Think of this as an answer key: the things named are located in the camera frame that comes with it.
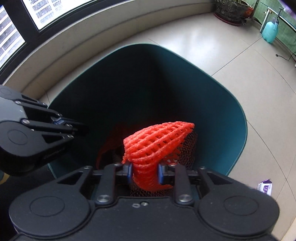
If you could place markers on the teal spray bottle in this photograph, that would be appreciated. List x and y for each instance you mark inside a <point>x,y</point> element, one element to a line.
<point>270,30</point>

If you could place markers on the red plastic bag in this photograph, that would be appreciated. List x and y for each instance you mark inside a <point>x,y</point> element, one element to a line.
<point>112,150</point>

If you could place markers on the red foam fruit net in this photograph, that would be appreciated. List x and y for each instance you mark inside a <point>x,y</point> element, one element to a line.
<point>146,148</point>

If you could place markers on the red mesh net bag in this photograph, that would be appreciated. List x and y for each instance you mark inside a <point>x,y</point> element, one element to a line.
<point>184,154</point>

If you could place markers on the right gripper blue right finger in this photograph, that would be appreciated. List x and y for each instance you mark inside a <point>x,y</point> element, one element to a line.
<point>162,173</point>

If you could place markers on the purple white snack bag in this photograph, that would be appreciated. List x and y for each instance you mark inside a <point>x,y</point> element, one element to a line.
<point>265,187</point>

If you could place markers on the dark teal trash bin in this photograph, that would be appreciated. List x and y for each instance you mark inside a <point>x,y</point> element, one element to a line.
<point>143,85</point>

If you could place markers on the dark potted plant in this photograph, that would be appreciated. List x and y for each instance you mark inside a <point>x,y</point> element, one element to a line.
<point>230,11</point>

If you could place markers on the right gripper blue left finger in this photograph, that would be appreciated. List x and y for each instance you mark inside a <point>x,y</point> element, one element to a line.
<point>127,171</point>

